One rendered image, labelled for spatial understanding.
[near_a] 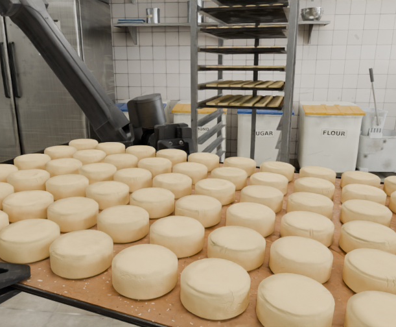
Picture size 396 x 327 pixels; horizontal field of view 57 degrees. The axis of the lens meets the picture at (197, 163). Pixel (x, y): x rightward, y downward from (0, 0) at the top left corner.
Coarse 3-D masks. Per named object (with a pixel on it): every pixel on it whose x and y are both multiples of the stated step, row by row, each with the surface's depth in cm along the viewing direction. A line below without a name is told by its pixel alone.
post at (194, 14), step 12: (192, 0) 169; (192, 12) 171; (192, 24) 172; (192, 36) 174; (192, 48) 175; (192, 60) 176; (192, 72) 178; (192, 84) 179; (192, 96) 181; (192, 108) 183; (192, 120) 184; (192, 132) 186
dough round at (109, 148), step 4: (100, 144) 64; (104, 144) 64; (108, 144) 64; (112, 144) 64; (116, 144) 64; (120, 144) 64; (96, 148) 62; (100, 148) 62; (104, 148) 61; (108, 148) 61; (112, 148) 61; (116, 148) 62; (120, 148) 62; (124, 148) 64; (108, 152) 61; (112, 152) 61; (116, 152) 62; (120, 152) 62; (124, 152) 64
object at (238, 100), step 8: (224, 96) 222; (232, 96) 233; (240, 96) 226; (248, 96) 224; (256, 96) 222; (264, 96) 222; (272, 96) 226; (280, 96) 222; (208, 104) 185; (216, 104) 191; (224, 104) 183; (232, 104) 182; (240, 104) 187; (248, 104) 180; (256, 104) 179; (264, 104) 184; (272, 104) 177; (280, 104) 195
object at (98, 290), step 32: (192, 192) 48; (288, 192) 49; (96, 224) 38; (224, 224) 39; (192, 256) 32; (64, 288) 27; (96, 288) 27; (256, 288) 28; (160, 320) 24; (192, 320) 24; (224, 320) 25; (256, 320) 25
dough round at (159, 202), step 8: (136, 192) 42; (144, 192) 42; (152, 192) 42; (160, 192) 42; (168, 192) 42; (136, 200) 40; (144, 200) 39; (152, 200) 39; (160, 200) 39; (168, 200) 40; (144, 208) 39; (152, 208) 39; (160, 208) 39; (168, 208) 40; (152, 216) 39; (160, 216) 40
